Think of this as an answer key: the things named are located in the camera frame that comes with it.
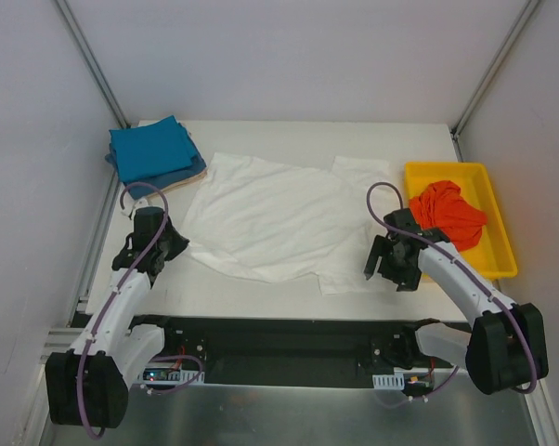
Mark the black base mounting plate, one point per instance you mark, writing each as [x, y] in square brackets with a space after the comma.
[281, 353]

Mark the beige folded t shirt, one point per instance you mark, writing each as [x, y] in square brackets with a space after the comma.
[166, 182]

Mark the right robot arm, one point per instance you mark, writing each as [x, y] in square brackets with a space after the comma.
[505, 347]

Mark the blue folded t shirt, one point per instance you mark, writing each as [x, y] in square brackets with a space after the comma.
[197, 162]

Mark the right aluminium frame post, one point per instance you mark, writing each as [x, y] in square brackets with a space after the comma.
[518, 27]

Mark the left aluminium frame post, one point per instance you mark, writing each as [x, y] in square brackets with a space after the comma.
[91, 62]

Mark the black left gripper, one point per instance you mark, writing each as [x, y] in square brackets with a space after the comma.
[169, 244]

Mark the yellow plastic tray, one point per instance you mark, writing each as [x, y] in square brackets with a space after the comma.
[493, 256]

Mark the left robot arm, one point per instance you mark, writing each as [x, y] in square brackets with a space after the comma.
[88, 384]

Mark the teal folded t shirt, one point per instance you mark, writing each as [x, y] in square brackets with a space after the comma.
[151, 150]

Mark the orange t shirt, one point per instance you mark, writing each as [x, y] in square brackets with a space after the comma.
[441, 206]

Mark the aluminium frame post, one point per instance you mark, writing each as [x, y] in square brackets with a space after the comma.
[518, 27]
[91, 62]

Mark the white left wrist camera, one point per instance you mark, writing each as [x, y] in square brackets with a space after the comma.
[129, 208]

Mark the white t shirt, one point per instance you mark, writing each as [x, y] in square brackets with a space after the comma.
[269, 222]

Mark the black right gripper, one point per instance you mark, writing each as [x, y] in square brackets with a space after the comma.
[388, 263]

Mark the white slotted cable duct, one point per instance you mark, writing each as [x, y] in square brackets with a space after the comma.
[395, 382]

